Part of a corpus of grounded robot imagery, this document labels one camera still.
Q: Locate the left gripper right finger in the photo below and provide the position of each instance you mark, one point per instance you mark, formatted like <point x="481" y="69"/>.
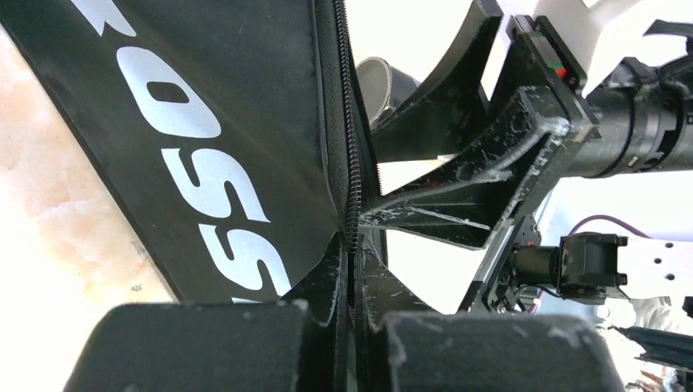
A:
<point x="404" y="345"/>

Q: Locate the black racket bag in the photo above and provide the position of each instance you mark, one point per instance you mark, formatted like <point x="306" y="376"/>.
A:
<point x="208" y="148"/>

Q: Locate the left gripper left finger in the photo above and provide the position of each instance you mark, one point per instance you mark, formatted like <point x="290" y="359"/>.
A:
<point x="297" y="343"/>

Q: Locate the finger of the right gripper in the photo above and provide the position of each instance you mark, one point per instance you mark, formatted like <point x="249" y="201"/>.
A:
<point x="441" y="114"/>
<point x="456" y="203"/>

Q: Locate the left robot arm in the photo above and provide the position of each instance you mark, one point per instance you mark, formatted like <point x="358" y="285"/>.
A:
<point x="586" y="267"/>

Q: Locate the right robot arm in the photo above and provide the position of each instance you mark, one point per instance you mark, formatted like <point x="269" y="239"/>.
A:
<point x="643" y="114"/>

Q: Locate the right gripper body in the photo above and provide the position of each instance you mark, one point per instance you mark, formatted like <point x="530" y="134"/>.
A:
<point x="540" y="123"/>

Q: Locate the black shuttlecock tube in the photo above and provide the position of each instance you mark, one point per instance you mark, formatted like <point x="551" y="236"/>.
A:
<point x="384" y="88"/>

